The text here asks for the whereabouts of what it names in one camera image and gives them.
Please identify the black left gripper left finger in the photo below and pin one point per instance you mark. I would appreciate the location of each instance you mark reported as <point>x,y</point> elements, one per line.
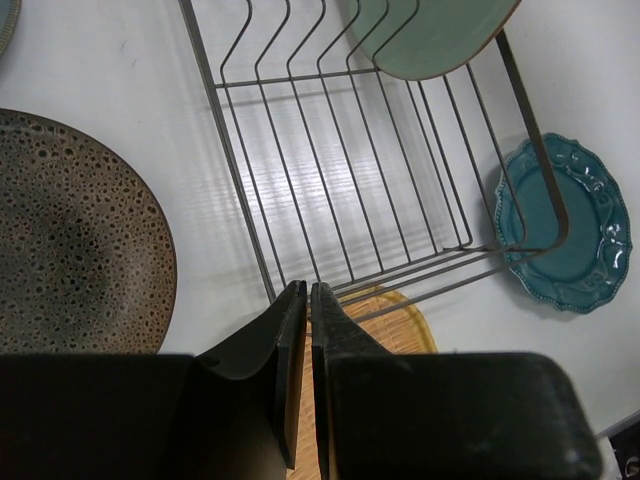
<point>253,388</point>

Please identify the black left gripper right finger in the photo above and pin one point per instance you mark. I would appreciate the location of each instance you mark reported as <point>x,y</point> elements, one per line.
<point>349,393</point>

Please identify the square woven bamboo tray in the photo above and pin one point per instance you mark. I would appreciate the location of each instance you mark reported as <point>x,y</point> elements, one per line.
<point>403,331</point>

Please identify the brown speckled plate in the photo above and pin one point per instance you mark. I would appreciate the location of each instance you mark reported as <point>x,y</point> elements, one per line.
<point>88,262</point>

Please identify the teal scalloped plate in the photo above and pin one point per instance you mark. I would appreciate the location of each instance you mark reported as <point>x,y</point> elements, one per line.
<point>563,225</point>

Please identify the mint green flower plate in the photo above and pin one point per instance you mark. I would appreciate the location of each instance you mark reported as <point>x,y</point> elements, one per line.
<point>420,40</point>

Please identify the grey-blue round plate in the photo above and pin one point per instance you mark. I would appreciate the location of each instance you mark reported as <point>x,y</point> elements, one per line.
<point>9,13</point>

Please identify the grey wire dish rack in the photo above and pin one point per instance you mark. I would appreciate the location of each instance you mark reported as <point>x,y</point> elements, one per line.
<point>347,175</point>

